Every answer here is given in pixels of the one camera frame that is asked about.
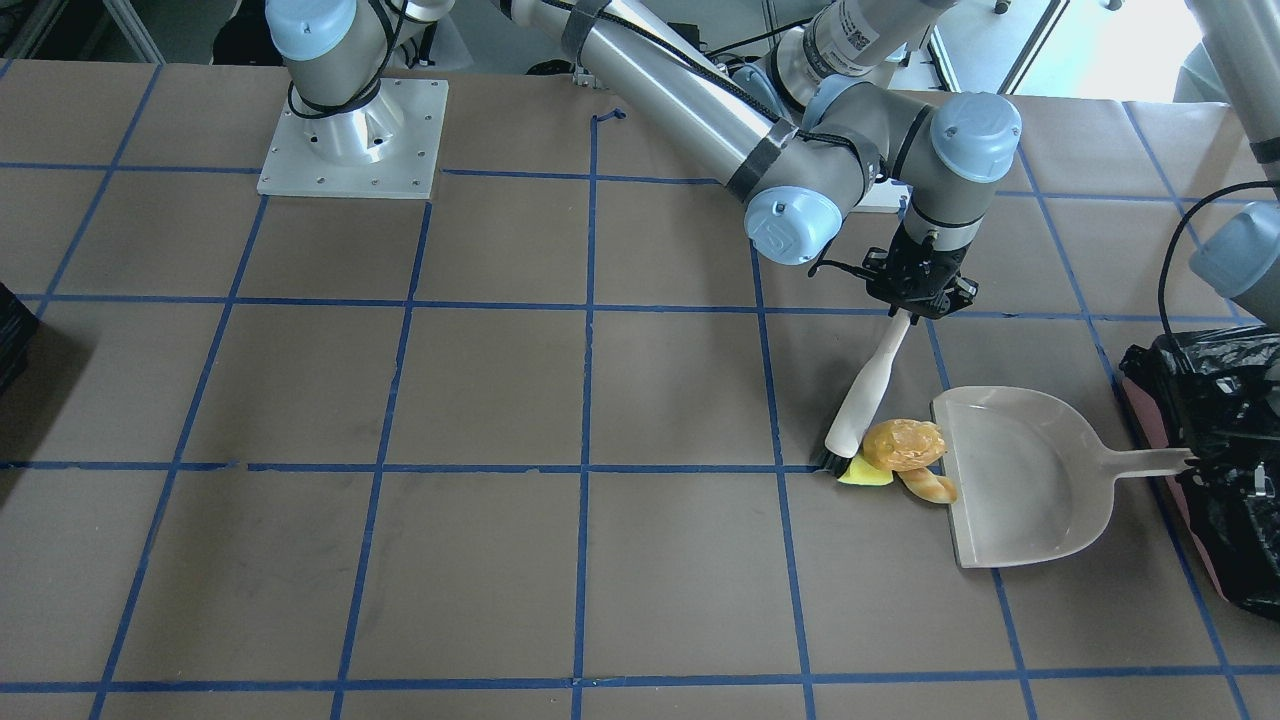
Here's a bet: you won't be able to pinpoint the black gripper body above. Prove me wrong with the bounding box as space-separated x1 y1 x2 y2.
861 223 979 320

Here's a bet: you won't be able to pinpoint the brown bread roll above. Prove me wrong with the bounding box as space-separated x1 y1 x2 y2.
860 419 947 471

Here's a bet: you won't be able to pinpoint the beige hand brush black bristles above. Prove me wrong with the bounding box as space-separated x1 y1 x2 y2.
818 310 914 478

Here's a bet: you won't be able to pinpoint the yellow sponge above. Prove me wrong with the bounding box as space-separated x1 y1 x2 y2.
837 454 895 487

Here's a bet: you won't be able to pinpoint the croissant piece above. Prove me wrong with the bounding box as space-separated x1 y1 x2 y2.
895 468 957 505

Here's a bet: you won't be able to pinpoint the beige plastic dustpan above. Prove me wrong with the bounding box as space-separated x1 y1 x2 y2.
931 386 1196 569

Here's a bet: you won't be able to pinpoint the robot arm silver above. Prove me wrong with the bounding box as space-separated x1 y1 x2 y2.
499 1 1023 319
1187 1 1279 331

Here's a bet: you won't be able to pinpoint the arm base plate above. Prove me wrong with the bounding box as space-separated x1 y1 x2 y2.
852 179 913 215
257 79 449 200

